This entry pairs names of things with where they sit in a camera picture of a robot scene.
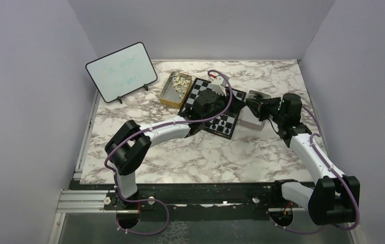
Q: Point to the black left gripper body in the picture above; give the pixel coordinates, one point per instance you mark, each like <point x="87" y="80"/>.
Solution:
<point x="220" y="103"/>

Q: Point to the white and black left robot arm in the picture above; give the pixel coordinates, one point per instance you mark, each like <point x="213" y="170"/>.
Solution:
<point x="128" y="147"/>

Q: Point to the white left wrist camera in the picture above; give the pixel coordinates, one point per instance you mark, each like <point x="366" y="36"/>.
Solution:
<point x="218" y="85"/>

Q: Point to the small whiteboard with stand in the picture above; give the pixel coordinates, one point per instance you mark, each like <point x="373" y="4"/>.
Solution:
<point x="122" y="72"/>

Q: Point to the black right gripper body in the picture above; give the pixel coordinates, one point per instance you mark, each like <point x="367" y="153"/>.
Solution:
<point x="268" y="109"/>

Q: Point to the black and silver chessboard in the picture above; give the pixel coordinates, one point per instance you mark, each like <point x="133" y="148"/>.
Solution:
<point x="201" y="84"/>

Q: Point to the pile of white chess pieces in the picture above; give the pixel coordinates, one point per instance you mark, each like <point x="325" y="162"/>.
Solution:
<point x="180" y="84"/>

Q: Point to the pink tin box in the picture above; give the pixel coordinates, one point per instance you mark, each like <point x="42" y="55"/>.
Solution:
<point x="246" y="117"/>

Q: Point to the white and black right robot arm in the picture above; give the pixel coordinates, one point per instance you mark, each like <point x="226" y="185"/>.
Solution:
<point x="334" y="200"/>

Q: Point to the black mounting rail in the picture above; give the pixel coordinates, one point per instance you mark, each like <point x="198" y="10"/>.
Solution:
<point x="177" y="202"/>

